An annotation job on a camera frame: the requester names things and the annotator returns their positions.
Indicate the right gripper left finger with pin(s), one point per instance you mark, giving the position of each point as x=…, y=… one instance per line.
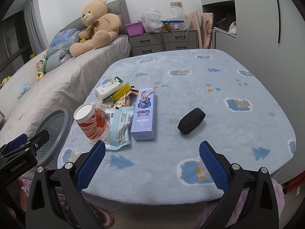
x=44, y=209

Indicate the black glasses case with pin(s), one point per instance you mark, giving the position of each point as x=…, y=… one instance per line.
x=190, y=121

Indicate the small green doll toy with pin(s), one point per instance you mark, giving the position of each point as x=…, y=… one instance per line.
x=40, y=65

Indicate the clear plastic bag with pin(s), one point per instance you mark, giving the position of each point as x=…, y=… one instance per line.
x=151, y=20
x=178, y=13

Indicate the bed with grey checked sheet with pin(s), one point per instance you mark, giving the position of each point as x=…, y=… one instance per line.
x=65, y=87

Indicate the pink purple slipper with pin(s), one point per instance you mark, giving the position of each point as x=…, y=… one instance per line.
x=103, y=216

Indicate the grey drawer nightstand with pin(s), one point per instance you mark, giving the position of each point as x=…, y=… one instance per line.
x=163, y=41

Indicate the small blue plush toy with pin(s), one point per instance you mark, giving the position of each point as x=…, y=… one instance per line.
x=25, y=88

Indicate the purple rabbit toothpaste box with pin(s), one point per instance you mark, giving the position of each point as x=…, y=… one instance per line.
x=143, y=124

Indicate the large tan teddy bear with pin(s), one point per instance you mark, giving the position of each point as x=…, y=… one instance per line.
x=101, y=28

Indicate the grey perforated trash basket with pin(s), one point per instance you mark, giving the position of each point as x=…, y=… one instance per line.
x=58, y=125

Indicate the white green milk carton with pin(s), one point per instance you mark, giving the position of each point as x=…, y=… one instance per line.
x=106, y=90

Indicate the blue patterned fleece table cloth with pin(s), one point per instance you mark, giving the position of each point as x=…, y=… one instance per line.
x=187, y=97

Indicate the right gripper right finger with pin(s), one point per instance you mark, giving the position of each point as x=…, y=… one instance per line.
x=260, y=209

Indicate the yellow plush toy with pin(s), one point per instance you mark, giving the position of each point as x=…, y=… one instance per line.
x=5, y=80

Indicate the red white paper cup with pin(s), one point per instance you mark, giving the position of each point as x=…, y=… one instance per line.
x=91, y=122

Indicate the light blue wipes packet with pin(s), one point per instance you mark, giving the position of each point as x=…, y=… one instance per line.
x=120, y=120

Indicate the purple storage box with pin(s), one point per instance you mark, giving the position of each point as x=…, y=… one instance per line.
x=134, y=29

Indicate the orange snack wrapper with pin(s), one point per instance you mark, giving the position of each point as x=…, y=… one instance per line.
x=124, y=101

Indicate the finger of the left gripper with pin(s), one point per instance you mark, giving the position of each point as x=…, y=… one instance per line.
x=17, y=142
x=39, y=139

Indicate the grey bed headboard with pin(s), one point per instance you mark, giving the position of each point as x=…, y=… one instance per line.
x=117, y=7

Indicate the blue folded quilt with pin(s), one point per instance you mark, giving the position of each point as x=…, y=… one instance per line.
x=59, y=49

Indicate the pink cartoon board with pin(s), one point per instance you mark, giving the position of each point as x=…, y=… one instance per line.
x=203, y=24

